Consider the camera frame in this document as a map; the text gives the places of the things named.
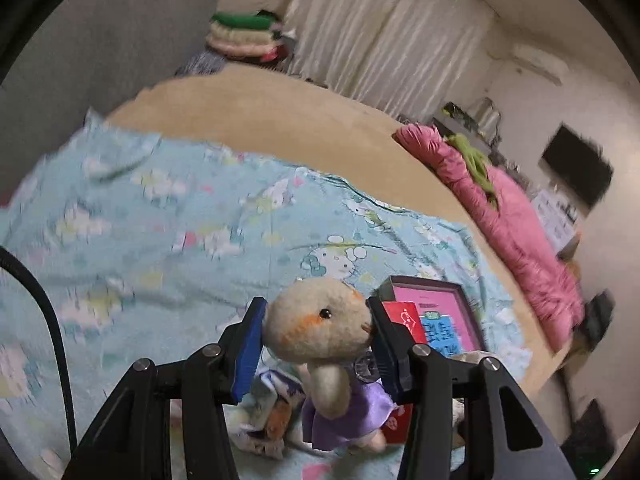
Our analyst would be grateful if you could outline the green cloth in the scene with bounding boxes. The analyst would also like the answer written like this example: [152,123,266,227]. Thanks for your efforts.
[445,132,501,211]

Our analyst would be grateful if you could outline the pink quilt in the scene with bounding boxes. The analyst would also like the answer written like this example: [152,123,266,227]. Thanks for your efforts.
[392,122,586,353]

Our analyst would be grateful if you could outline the plush bunny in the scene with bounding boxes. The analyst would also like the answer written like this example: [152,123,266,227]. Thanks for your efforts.
[262,277,396,453]

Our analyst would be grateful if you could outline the red carton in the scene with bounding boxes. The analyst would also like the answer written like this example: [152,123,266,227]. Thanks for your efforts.
[381,301,430,445]

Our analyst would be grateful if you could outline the patterned white packet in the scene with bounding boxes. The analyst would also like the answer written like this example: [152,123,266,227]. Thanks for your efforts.
[235,360,306,461]

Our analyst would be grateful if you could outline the dark box with pink lining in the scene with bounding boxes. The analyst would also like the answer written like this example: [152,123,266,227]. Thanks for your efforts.
[377,275,488,361]

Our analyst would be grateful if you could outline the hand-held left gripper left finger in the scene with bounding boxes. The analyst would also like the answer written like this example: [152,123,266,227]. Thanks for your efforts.
[60,296,268,480]

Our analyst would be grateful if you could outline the cluttered shelf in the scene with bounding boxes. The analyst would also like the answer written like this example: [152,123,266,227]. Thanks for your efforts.
[432,97,506,151]

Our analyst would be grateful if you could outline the striped cloth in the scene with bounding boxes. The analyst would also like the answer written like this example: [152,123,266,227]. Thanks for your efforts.
[175,50,228,78]

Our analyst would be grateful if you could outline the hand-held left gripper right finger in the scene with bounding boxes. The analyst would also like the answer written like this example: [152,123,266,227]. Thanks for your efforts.
[367,297,576,480]

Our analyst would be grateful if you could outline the white curtain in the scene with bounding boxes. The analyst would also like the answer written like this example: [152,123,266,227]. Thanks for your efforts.
[282,0,496,121]

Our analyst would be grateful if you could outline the dark clothes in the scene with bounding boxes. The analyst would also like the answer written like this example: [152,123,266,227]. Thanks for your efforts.
[582,290,616,356]

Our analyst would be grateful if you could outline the blue packet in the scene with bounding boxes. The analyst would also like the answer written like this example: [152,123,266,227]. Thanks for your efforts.
[419,310,463,358]

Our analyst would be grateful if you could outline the stack of folded blankets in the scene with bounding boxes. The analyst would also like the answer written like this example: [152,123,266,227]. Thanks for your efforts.
[205,10,298,66]

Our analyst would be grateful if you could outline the beige bed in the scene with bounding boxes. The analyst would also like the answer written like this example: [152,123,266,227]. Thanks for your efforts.
[102,62,573,396]

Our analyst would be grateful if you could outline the white air conditioner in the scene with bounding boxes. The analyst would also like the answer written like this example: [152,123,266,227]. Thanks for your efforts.
[510,42,568,83]

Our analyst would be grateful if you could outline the black cable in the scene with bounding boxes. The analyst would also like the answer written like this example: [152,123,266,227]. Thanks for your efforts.
[0,245,78,456]

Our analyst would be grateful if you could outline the cartoon cat printed blanket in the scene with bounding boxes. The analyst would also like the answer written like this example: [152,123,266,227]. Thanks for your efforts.
[0,110,533,480]

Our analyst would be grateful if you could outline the dark object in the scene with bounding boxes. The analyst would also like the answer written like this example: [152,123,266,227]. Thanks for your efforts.
[565,400,621,480]

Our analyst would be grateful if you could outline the black wall television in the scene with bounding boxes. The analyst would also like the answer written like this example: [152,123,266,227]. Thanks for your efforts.
[542,122,615,211]

